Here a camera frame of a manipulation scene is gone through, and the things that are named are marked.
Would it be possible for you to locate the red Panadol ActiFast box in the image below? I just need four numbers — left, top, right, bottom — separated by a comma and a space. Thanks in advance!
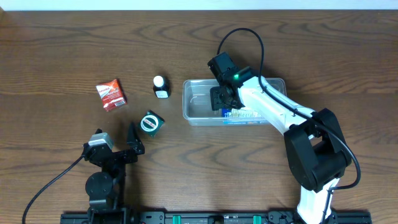
96, 79, 127, 111

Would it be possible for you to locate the blue white medicine box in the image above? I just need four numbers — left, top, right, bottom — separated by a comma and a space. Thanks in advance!
221, 107, 269, 125

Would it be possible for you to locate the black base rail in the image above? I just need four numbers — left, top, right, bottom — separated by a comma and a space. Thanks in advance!
60, 208, 373, 224

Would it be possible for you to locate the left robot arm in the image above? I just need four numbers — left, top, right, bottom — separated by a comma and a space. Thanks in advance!
82, 129, 138, 224

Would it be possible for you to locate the green box round label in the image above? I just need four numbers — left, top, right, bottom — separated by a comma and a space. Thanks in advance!
139, 110, 165, 138

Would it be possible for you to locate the clear plastic container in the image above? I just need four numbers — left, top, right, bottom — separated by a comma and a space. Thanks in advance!
182, 77, 287, 127

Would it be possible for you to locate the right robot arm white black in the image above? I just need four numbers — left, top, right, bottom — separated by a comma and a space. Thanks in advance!
210, 65, 360, 223

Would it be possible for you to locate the dark syrup bottle white cap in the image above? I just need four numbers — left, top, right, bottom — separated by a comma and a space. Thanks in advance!
153, 75, 170, 99

